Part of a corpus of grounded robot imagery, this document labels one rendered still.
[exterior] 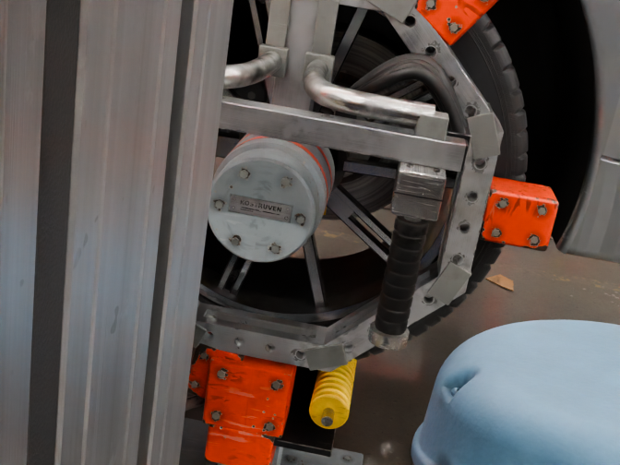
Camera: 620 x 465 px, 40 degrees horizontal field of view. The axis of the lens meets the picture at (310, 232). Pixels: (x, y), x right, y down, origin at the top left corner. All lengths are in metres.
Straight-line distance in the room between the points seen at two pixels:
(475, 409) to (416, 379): 2.18
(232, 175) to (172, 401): 0.83
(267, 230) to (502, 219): 0.32
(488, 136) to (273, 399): 0.48
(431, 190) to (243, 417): 0.53
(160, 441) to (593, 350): 0.21
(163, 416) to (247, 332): 1.06
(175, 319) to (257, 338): 1.07
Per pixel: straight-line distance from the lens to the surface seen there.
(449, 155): 0.91
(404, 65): 0.97
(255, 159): 0.97
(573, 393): 0.30
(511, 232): 1.14
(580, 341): 0.35
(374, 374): 2.45
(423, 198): 0.89
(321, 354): 1.21
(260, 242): 1.00
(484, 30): 1.17
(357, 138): 0.91
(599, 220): 1.38
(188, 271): 0.15
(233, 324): 1.23
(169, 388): 0.16
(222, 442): 1.30
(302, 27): 1.09
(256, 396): 1.25
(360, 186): 1.45
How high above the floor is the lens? 1.18
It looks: 20 degrees down
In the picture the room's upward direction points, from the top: 9 degrees clockwise
